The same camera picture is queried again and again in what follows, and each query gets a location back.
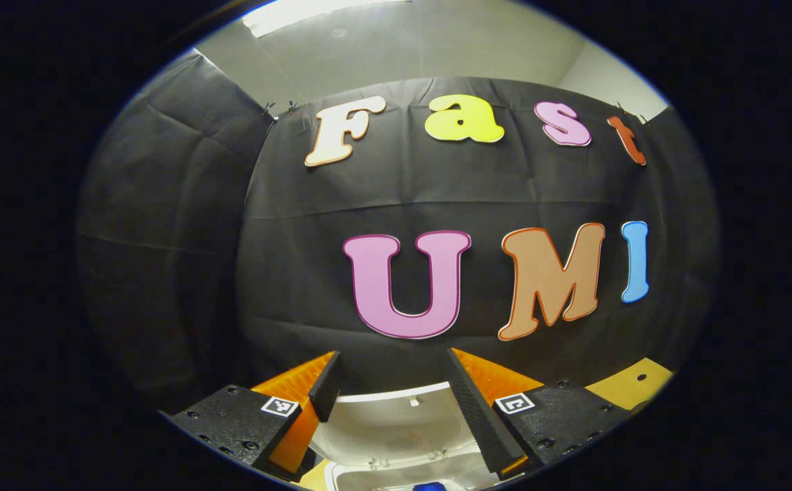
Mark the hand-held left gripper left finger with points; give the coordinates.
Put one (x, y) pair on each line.
(327, 389)

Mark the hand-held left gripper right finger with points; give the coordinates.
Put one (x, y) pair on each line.
(477, 416)

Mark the white desktop garbage bin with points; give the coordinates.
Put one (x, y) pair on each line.
(396, 423)

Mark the blue pop can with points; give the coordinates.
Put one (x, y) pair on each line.
(428, 486)

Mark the black backdrop cloth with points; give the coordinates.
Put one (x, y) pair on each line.
(300, 273)

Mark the ceiling light panel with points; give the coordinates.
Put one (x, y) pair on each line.
(314, 13)

